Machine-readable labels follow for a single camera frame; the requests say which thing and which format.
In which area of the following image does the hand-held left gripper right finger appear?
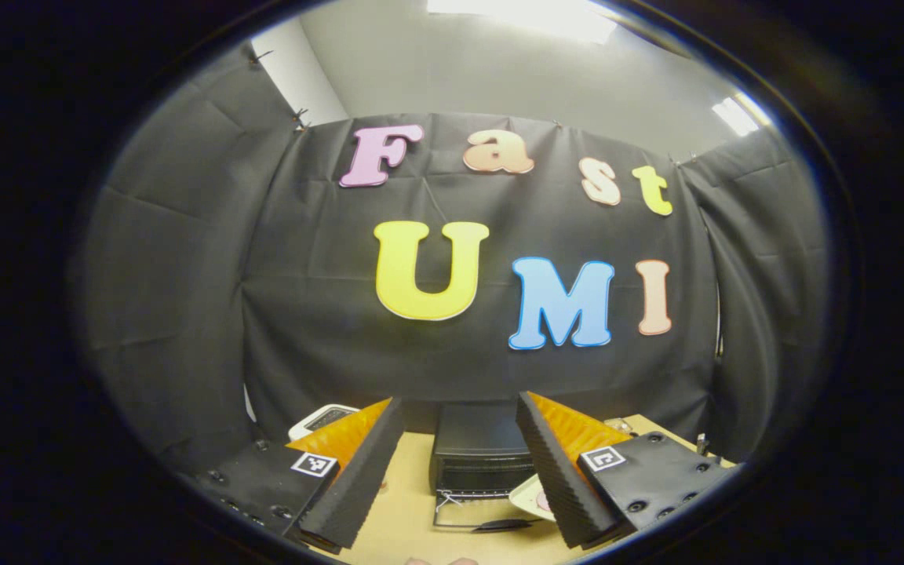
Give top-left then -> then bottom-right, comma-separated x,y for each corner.
516,391 -> 738,550

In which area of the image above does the white kitchen appliance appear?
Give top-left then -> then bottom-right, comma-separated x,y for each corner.
288,403 -> 360,442

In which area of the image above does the black backdrop cloth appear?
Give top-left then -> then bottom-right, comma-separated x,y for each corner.
67,39 -> 833,476

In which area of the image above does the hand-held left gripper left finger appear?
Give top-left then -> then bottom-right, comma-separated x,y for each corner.
181,396 -> 406,552

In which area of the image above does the small ceiling light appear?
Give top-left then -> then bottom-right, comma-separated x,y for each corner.
713,92 -> 772,137

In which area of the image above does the black electric oven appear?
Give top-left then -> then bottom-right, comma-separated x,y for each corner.
428,403 -> 547,536

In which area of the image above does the pale square plate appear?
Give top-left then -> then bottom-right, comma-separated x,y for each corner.
508,473 -> 556,523

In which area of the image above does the large ceiling light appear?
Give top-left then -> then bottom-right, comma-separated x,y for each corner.
427,0 -> 618,46

